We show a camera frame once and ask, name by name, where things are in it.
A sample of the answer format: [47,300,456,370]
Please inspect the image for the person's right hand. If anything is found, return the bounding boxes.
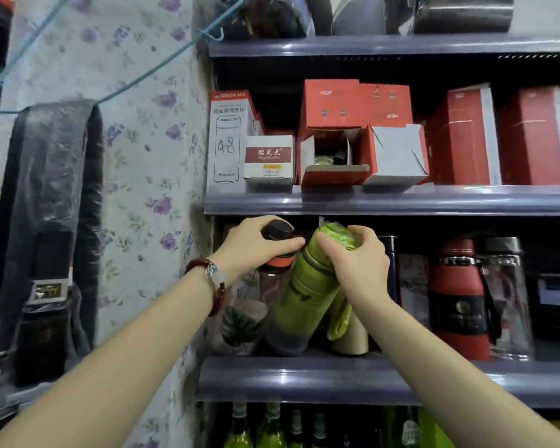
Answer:
[316,225,393,306]

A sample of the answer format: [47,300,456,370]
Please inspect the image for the person's left hand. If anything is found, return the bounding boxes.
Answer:
[213,215,306,286]

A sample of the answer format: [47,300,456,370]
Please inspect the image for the clear bottle with black cap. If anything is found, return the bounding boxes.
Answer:
[254,220,300,356]

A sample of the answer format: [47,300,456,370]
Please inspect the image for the green plastic water bottle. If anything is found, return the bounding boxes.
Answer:
[265,221,358,358]

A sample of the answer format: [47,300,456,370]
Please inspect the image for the person's right forearm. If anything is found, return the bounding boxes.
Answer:
[348,294,560,448]

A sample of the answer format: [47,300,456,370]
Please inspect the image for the person's left forearm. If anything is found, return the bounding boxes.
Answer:
[0,269,236,448]

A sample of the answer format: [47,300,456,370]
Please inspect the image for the dark blue flask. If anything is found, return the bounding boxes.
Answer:
[378,235,400,306]

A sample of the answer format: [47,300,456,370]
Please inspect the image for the grey metal shelf board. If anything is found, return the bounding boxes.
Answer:
[208,34,560,59]
[203,184,560,216]
[196,353,560,410]

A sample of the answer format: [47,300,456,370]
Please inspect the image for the leaf print glass cup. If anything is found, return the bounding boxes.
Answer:
[221,275,268,356]

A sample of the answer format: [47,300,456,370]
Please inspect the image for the pale patterned box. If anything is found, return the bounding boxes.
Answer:
[398,254,431,329]

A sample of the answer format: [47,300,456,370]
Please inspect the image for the gold metal flask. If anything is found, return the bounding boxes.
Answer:
[329,303,370,357]

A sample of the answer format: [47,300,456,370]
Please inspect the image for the small white and red box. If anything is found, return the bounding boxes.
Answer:
[244,134,296,188]

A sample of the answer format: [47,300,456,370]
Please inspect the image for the silver flask in box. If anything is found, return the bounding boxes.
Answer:
[314,143,352,167]

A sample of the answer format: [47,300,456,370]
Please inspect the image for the open red box white flaps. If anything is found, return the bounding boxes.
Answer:
[360,123,430,186]

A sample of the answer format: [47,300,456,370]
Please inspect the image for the tall white bottle box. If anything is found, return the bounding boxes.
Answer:
[206,90,258,195]

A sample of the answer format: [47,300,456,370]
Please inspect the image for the red thermos bottle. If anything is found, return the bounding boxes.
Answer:
[427,238,492,362]

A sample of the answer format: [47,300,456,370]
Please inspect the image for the red cardboard box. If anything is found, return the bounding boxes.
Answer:
[360,83,414,129]
[302,79,361,131]

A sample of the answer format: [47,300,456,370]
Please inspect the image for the tall red and white box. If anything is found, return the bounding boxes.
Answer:
[428,83,503,186]
[497,86,560,186]

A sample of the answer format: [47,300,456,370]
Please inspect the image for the green glass bottle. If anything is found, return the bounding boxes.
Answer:
[310,410,330,448]
[223,401,254,448]
[256,402,282,448]
[287,408,307,448]

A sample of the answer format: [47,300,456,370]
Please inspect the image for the clear bottle with grey cap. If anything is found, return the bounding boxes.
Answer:
[478,236,535,362]

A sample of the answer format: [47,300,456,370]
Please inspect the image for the dark packaged item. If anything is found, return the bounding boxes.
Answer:
[536,273,560,343]

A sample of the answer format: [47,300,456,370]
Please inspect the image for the dark plastic wrapped item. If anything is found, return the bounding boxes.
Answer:
[213,0,316,41]

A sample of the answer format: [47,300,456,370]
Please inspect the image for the white garment tag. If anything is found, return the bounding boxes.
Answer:
[25,277,72,306]

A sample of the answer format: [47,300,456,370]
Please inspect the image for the grey plastic wrapped item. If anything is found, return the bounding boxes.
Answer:
[330,0,417,37]

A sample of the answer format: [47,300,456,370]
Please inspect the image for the dark garment in plastic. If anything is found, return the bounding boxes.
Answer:
[0,99,104,392]

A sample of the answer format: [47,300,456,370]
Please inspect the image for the silver wrapped roll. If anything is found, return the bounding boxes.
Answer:
[413,0,515,35]

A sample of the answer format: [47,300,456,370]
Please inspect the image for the red bead bracelet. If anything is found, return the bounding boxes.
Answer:
[185,259,226,318]

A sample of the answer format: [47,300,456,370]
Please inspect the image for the blue wire hanger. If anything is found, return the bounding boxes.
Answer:
[0,0,245,115]

